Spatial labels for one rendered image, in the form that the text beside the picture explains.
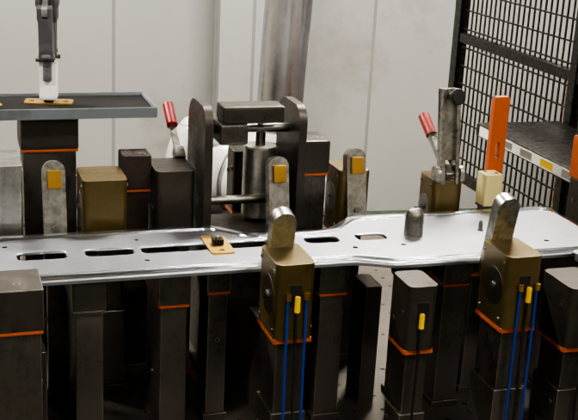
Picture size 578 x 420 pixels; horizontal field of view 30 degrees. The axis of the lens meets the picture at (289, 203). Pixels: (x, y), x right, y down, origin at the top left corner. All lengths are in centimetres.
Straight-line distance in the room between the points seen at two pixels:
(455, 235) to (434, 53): 341
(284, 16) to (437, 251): 71
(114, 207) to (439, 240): 54
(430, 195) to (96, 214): 61
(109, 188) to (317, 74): 333
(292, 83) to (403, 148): 301
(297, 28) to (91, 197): 69
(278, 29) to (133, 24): 263
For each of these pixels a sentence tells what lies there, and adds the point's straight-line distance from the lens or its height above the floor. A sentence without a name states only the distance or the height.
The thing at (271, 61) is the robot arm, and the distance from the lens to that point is 228.
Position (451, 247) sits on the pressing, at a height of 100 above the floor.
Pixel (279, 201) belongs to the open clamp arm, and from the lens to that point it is 186.
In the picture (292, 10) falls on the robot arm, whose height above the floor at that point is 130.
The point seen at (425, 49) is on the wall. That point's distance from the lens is 519.
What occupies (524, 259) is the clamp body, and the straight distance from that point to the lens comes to 164.
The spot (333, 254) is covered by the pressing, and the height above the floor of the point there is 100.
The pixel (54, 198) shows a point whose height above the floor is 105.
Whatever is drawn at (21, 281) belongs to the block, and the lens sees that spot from 150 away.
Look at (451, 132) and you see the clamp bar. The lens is 198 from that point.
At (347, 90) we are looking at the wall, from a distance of 510.
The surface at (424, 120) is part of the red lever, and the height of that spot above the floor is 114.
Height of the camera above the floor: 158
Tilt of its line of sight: 17 degrees down
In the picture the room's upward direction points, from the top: 3 degrees clockwise
